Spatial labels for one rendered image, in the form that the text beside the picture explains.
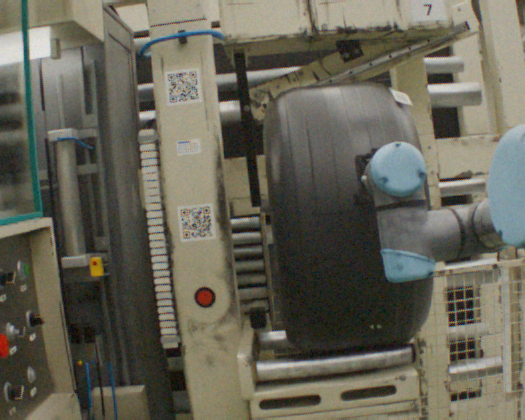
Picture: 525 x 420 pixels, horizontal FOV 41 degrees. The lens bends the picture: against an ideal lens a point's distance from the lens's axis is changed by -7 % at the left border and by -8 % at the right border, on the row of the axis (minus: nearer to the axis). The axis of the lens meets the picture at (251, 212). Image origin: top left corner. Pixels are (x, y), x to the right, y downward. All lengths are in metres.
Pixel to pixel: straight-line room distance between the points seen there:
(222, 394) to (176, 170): 0.50
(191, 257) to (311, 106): 0.41
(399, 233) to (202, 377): 0.75
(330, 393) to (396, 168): 0.66
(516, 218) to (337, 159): 0.75
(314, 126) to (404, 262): 0.49
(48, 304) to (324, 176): 0.61
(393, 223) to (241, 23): 0.96
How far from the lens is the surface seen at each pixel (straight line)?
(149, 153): 1.62
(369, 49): 2.03
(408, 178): 1.02
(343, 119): 1.46
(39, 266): 1.53
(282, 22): 1.88
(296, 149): 1.42
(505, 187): 0.71
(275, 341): 1.83
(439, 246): 1.06
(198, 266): 1.61
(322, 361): 1.56
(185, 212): 1.60
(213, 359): 1.64
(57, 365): 1.56
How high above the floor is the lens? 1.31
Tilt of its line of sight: 3 degrees down
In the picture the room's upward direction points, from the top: 6 degrees counter-clockwise
